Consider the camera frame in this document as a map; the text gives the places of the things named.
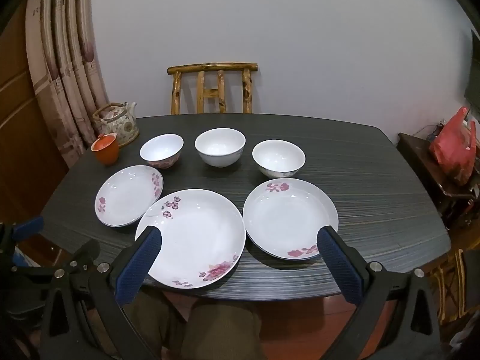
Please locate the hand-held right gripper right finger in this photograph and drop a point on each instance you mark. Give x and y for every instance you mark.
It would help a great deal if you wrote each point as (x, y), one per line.
(339, 266)

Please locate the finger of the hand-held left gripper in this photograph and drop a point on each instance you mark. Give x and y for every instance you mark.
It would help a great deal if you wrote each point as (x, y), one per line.
(84, 253)
(28, 228)

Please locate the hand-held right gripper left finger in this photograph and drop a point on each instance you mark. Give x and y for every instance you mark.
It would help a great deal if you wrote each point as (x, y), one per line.
(138, 266)

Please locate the large purple floral plate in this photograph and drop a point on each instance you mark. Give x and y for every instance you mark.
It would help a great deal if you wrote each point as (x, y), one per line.
(198, 232)

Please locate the small pink floral plate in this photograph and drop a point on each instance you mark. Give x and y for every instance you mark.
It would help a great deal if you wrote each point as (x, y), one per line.
(127, 195)

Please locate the deep pink floral plate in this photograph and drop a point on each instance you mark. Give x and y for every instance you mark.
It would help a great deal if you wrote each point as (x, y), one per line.
(285, 217)

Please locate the pink floral white bowl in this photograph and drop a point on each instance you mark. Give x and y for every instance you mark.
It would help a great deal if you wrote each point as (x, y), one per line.
(161, 148)

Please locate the white bowl grey pattern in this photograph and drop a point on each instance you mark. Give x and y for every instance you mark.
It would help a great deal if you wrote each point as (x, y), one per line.
(277, 157)

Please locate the large plain white bowl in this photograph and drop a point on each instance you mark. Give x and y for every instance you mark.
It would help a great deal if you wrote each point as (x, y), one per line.
(219, 146)

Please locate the person's left leg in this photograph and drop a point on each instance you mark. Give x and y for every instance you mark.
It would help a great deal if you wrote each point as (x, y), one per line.
(157, 322)

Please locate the person's leg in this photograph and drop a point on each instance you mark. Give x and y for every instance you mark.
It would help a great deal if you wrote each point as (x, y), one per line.
(157, 322)
(221, 333)

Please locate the brown wooden door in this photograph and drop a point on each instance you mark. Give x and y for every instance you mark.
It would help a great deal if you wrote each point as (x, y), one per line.
(15, 138)

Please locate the orange lidded tea cup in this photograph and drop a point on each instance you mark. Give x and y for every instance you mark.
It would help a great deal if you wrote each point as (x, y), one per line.
(107, 153)

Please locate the person's right leg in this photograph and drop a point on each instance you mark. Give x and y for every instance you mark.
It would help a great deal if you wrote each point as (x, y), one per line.
(221, 333)

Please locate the floral ceramic teapot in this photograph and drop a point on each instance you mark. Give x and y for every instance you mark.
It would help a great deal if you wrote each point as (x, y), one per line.
(120, 127)

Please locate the dark wooden side cabinet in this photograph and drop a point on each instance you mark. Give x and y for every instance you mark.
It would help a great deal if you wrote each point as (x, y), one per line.
(416, 157)

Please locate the red plastic bag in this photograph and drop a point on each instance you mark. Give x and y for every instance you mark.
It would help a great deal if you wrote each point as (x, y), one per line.
(452, 150)

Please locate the beige patterned curtain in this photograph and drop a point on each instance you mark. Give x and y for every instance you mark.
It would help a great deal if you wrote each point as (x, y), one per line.
(63, 63)

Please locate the wooden log chair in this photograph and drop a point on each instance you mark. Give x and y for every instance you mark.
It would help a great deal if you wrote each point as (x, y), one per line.
(212, 68)

